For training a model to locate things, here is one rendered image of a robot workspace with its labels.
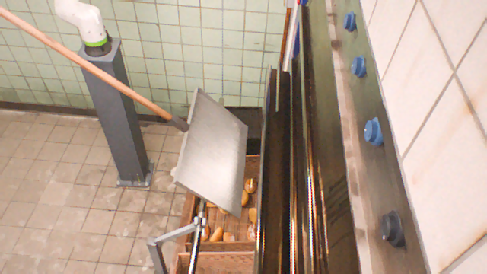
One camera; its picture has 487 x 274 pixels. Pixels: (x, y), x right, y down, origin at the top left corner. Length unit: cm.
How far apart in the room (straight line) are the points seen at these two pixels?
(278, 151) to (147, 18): 171
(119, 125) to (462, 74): 232
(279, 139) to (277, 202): 28
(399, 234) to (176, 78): 270
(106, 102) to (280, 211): 151
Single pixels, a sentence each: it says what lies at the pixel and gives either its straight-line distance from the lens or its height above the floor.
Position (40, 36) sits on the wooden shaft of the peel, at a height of 172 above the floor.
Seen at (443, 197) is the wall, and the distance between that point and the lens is 41.
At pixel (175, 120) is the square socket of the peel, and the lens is 155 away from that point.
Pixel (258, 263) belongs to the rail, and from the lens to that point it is 112.
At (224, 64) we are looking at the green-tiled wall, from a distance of 289.
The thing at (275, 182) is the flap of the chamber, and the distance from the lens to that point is 130.
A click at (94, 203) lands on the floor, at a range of 305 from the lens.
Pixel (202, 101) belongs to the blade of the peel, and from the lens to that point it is 178.
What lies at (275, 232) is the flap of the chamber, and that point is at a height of 140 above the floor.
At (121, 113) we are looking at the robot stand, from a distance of 247.
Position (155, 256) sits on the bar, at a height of 83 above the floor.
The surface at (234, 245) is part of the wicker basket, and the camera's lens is 187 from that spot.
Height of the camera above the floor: 246
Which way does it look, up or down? 49 degrees down
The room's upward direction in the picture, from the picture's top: 4 degrees clockwise
